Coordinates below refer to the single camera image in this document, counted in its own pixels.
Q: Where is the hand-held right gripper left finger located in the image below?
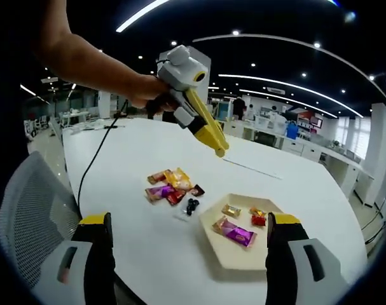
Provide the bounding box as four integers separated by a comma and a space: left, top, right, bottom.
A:
32, 212, 117, 305

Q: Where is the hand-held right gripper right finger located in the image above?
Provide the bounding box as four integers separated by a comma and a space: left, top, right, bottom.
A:
265, 212, 349, 305

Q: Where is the yellow food packet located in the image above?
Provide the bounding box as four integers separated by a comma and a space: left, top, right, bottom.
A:
165, 167, 193, 191

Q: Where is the cream hexagonal container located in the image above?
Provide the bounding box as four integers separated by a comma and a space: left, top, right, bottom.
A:
198, 193, 284, 271

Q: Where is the purple food packet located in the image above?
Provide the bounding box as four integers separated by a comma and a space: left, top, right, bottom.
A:
211, 215, 258, 250
144, 184, 177, 203

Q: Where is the orange brown food packet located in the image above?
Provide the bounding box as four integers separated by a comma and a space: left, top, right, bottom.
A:
147, 170, 173, 186

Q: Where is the clear packet with black food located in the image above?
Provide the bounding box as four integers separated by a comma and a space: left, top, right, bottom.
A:
172, 197, 202, 223

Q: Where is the small gold candy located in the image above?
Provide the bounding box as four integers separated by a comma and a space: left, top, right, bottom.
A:
221, 204, 242, 217

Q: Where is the person's left hand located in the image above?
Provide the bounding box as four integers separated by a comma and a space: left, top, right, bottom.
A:
128, 74, 177, 120

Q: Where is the black chair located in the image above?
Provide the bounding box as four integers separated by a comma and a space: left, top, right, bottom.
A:
255, 130, 278, 146

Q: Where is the white slim pillar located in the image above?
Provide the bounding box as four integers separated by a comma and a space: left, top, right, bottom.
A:
99, 90, 113, 120

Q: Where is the grey mesh office chair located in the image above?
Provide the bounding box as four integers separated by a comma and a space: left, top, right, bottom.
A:
0, 151, 155, 305

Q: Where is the white desk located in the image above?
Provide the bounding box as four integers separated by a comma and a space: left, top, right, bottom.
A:
57, 109, 98, 128

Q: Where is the long white counter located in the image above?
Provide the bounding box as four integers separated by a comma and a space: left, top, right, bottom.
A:
211, 114, 375, 204

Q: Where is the white office chair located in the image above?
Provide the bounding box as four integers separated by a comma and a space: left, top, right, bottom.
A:
23, 119, 38, 137

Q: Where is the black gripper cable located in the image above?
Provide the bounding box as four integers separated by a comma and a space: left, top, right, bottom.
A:
77, 98, 130, 222

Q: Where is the red wall display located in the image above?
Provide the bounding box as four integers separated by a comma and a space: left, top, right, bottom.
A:
296, 109, 324, 128

